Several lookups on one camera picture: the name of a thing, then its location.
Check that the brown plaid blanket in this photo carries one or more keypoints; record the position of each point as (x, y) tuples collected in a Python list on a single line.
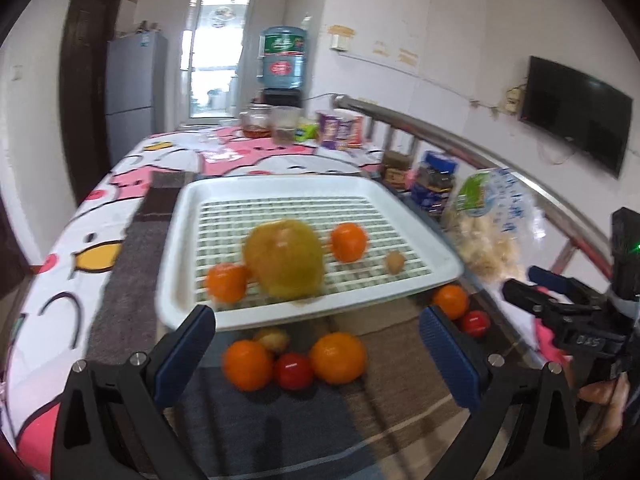
[(130, 285)]

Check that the blue water jug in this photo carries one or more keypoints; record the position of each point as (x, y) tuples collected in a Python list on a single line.
[(282, 60)]

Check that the green snack packet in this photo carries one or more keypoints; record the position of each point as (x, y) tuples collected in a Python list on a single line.
[(306, 131)]

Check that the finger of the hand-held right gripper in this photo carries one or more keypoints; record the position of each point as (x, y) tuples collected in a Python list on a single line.
[(550, 276), (525, 295)]

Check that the small brown kiwi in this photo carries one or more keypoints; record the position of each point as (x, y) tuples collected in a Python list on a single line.
[(395, 262), (274, 340)]

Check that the clear bag of dried noodles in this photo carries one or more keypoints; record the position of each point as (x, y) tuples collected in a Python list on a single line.
[(492, 220)]

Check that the dark jar with blue lid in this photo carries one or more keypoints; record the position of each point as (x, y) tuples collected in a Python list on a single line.
[(432, 180)]

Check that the white slotted plastic tray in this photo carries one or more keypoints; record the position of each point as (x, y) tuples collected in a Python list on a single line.
[(200, 200)]

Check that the grey refrigerator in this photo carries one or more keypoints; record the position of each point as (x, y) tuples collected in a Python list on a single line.
[(135, 95)]

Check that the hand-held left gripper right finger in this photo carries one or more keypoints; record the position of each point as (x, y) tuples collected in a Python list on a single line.
[(450, 360)]

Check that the person's right hand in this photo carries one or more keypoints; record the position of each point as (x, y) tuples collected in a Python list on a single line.
[(600, 391)]

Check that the cardboard snack box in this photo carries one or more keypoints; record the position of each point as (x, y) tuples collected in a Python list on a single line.
[(397, 172)]

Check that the orange mandarin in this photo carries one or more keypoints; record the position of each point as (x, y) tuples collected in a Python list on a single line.
[(227, 282), (349, 242), (337, 360), (451, 300), (246, 366)]

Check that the glass balcony door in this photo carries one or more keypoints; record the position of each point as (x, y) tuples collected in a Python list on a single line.
[(220, 60)]

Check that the large yellow-green pear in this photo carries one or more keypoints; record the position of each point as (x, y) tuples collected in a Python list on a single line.
[(285, 260)]

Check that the clear plastic cup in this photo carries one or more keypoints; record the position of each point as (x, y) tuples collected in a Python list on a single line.
[(284, 125)]

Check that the purple instant noodle cup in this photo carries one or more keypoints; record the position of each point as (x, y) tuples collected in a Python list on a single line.
[(327, 130)]

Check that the red tomato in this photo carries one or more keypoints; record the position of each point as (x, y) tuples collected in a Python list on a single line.
[(293, 371), (476, 323)]

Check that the white light switch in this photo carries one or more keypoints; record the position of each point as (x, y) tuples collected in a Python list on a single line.
[(17, 72)]

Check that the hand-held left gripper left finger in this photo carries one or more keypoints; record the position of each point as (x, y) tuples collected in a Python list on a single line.
[(185, 355)]

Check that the black wall television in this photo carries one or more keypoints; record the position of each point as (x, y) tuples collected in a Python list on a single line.
[(575, 110)]

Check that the dark wooden door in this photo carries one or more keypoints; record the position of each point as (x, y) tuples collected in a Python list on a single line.
[(87, 85)]

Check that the red instant noodle cup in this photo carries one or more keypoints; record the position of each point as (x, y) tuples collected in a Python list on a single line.
[(352, 129)]

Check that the wall power socket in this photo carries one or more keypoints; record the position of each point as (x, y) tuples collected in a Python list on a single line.
[(513, 100)]

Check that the black water dispenser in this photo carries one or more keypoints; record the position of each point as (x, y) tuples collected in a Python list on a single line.
[(281, 97)]

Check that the glass jar with red contents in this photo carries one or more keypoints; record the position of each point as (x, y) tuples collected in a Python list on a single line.
[(255, 122)]

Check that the clear plastic wrapper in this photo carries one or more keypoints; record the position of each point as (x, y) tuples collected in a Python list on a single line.
[(217, 145)]

